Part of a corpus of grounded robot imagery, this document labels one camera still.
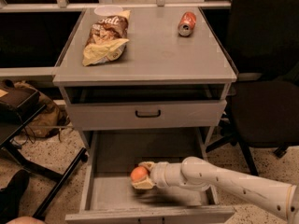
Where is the white plastic lid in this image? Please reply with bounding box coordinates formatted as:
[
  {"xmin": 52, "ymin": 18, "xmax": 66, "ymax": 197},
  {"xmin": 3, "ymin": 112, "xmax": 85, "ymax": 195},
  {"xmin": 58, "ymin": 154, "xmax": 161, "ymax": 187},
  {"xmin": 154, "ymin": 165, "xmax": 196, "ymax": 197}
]
[{"xmin": 94, "ymin": 5, "xmax": 123, "ymax": 16}]

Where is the black office chair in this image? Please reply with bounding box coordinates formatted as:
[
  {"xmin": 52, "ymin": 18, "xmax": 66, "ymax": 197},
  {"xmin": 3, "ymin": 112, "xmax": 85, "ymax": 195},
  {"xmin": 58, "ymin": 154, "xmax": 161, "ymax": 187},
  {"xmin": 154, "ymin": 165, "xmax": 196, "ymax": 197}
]
[{"xmin": 206, "ymin": 0, "xmax": 299, "ymax": 175}]

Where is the orange fruit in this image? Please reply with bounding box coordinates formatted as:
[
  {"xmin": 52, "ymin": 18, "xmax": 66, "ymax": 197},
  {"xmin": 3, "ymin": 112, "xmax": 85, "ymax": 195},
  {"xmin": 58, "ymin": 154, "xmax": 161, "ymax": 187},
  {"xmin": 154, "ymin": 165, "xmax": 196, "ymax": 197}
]
[{"xmin": 130, "ymin": 166, "xmax": 149, "ymax": 182}]

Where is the grey drawer cabinet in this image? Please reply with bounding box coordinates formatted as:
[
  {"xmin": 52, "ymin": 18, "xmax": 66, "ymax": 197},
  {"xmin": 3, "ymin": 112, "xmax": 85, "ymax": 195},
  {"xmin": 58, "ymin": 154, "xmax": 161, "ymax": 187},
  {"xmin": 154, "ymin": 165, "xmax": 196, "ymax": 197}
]
[{"xmin": 52, "ymin": 6, "xmax": 238, "ymax": 224}]

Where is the black side table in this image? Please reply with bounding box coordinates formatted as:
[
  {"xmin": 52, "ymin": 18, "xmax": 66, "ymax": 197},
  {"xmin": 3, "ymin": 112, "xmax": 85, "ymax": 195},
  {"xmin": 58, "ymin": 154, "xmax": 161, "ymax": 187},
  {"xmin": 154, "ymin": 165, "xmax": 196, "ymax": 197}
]
[{"xmin": 0, "ymin": 80, "xmax": 88, "ymax": 219}]

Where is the person hand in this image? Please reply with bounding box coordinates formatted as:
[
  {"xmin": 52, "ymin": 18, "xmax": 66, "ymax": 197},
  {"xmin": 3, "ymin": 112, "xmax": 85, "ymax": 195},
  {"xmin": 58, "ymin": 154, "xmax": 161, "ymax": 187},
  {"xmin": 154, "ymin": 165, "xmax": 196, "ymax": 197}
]
[{"xmin": 6, "ymin": 217, "xmax": 47, "ymax": 224}]

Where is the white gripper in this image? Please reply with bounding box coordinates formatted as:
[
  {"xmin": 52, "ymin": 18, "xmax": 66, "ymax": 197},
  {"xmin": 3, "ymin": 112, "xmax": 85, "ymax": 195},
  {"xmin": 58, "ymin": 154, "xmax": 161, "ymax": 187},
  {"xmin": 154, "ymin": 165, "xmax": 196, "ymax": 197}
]
[{"xmin": 132, "ymin": 161, "xmax": 169, "ymax": 189}]

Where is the red soda can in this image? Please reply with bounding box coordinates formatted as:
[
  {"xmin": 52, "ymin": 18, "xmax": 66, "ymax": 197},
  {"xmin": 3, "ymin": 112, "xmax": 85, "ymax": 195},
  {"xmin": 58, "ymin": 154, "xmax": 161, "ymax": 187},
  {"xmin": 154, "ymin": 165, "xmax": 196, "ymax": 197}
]
[{"xmin": 178, "ymin": 12, "xmax": 196, "ymax": 36}]

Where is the black shoe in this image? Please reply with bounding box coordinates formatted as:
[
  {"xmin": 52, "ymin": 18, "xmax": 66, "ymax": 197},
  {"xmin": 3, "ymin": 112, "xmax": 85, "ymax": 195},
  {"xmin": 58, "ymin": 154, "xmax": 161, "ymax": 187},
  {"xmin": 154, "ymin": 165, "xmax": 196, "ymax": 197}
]
[{"xmin": 0, "ymin": 170, "xmax": 29, "ymax": 224}]

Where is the open middle drawer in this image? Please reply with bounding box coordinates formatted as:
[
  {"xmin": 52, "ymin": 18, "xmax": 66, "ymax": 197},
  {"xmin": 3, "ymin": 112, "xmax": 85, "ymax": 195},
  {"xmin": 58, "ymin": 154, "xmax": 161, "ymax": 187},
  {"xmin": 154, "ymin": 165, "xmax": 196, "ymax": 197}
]
[{"xmin": 65, "ymin": 128, "xmax": 235, "ymax": 224}]

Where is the black drawer handle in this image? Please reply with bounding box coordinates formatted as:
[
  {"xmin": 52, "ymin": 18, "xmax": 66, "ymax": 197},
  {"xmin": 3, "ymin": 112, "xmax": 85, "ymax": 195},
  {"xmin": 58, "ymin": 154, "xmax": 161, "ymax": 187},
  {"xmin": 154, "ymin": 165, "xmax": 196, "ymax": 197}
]
[{"xmin": 135, "ymin": 109, "xmax": 162, "ymax": 119}]

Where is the closed top drawer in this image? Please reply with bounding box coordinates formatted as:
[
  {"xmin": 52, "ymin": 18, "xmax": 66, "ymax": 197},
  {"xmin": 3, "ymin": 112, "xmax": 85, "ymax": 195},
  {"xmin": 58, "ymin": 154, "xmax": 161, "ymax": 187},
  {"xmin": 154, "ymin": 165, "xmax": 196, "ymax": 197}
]
[{"xmin": 66, "ymin": 100, "xmax": 226, "ymax": 131}]

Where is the brown backpack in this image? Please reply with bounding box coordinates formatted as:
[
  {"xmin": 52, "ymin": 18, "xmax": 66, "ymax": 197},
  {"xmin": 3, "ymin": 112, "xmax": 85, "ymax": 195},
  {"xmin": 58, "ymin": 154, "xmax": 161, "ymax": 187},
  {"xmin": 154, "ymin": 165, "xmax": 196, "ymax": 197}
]
[{"xmin": 24, "ymin": 92, "xmax": 70, "ymax": 138}]

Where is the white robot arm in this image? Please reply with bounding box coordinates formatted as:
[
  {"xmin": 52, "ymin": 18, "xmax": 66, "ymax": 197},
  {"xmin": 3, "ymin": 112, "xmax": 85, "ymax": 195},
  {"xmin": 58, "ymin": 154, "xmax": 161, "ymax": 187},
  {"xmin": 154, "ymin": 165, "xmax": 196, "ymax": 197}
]
[{"xmin": 130, "ymin": 157, "xmax": 299, "ymax": 224}]

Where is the chips bag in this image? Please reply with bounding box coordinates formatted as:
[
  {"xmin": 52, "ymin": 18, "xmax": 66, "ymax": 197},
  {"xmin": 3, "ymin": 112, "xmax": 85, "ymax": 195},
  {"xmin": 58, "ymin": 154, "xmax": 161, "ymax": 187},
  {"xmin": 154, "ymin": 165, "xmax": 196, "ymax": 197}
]
[{"xmin": 82, "ymin": 10, "xmax": 131, "ymax": 66}]

